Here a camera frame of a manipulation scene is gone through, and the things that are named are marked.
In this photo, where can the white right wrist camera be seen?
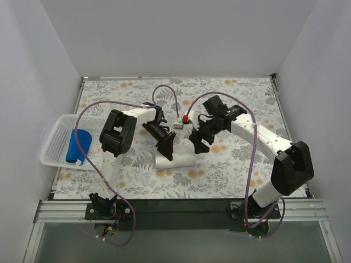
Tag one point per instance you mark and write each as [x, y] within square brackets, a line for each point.
[191, 117]

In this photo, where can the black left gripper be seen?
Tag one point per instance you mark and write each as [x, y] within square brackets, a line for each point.
[165, 141]

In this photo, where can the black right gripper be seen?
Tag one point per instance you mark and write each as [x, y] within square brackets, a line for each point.
[202, 136]

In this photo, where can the white towel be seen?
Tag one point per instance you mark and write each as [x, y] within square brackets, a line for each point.
[183, 156]

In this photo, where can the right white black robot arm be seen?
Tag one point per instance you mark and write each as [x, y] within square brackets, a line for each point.
[292, 163]

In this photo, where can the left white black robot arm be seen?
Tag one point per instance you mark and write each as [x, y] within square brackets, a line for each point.
[116, 139]

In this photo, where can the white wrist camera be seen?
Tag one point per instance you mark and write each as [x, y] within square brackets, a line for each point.
[178, 125]
[191, 117]

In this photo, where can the white perforated plastic basket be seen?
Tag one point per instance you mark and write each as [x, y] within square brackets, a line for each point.
[56, 147]

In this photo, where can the floral patterned table mat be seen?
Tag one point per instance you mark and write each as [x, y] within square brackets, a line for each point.
[224, 172]

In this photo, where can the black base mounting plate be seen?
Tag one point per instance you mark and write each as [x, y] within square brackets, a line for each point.
[174, 214]

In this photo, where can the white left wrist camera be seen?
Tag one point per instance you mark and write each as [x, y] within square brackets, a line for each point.
[178, 125]

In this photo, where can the aluminium frame rail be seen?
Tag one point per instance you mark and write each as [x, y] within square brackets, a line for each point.
[181, 230]

